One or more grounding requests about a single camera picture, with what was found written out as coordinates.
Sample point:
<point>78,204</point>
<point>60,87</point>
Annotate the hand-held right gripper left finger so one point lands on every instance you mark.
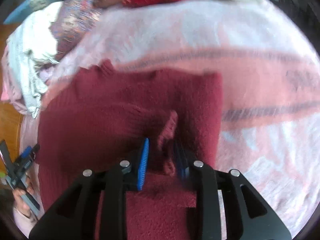
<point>143,165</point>

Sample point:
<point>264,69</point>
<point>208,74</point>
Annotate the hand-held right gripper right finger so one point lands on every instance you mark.
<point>180,163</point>

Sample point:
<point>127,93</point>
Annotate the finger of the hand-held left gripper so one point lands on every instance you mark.
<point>28,153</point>

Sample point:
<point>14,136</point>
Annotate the maroon knit sweater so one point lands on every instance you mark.
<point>100,120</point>

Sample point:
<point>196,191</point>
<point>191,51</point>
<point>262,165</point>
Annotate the person's left forearm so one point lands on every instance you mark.
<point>23,223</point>

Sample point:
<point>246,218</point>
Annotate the person's left hand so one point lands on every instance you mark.
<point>21,205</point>

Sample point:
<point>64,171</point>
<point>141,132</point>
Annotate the wooden wardrobe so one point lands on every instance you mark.
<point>7,122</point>

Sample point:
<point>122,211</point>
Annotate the pink leaf-print blanket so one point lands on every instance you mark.
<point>250,80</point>

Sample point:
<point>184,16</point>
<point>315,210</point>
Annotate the patterned pillow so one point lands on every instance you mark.
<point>75,17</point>

